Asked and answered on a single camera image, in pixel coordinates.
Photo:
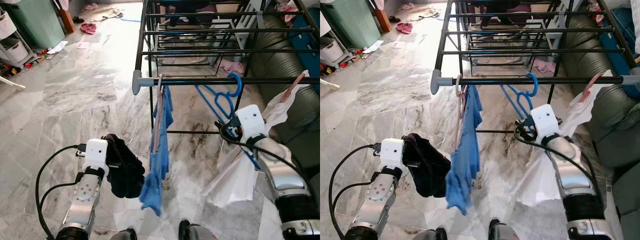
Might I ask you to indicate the blue plastic hanger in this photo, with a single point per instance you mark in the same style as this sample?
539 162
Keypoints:
241 84
536 85

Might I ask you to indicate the dark navy garment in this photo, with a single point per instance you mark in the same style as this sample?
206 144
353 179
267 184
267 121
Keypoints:
127 172
430 170

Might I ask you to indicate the white shirt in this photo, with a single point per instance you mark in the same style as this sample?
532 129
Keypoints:
235 180
540 180

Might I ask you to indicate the black metal drying rack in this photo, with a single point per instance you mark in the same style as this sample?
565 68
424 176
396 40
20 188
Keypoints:
500 81
190 81

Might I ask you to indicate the light pink cloth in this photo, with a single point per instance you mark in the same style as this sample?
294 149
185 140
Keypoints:
544 66
232 66

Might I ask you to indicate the blue t-shirt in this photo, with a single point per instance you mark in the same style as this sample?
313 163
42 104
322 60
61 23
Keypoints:
157 175
465 175

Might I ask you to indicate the green leather sofa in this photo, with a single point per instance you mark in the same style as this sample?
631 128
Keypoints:
615 110
280 60

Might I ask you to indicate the robot right leg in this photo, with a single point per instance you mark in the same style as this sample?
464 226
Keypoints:
505 232
197 232

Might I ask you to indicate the robot leg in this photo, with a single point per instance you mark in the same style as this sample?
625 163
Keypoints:
505 232
197 232
432 235
125 235

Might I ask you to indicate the white tube leg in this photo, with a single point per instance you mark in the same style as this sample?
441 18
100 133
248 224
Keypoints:
330 85
12 83

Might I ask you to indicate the white shelf with bins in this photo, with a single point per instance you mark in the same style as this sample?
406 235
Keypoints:
15 50
330 50

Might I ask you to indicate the robot left leg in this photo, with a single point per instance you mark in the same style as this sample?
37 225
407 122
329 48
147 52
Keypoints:
125 235
432 235

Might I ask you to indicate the pink paper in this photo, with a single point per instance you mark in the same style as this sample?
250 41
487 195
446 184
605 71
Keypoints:
83 45
398 45

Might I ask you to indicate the beige cloth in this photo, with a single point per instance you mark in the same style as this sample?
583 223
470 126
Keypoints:
422 12
107 12

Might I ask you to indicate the dark pink crumpled cloth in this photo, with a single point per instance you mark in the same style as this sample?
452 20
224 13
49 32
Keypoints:
88 28
404 28

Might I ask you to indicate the green laundry hamper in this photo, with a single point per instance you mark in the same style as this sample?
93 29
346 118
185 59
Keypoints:
350 22
35 22

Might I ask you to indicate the white paper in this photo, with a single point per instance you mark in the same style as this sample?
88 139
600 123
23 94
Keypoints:
372 47
57 47

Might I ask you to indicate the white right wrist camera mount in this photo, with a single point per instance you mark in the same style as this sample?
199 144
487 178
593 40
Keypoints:
545 122
250 122

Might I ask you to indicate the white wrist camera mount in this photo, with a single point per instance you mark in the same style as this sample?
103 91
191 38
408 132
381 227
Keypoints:
96 152
545 122
391 152
250 122

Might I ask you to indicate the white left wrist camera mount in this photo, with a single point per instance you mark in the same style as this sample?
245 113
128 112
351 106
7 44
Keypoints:
96 152
391 152

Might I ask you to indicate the brown wooden post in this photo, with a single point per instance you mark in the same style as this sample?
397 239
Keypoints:
67 21
382 21

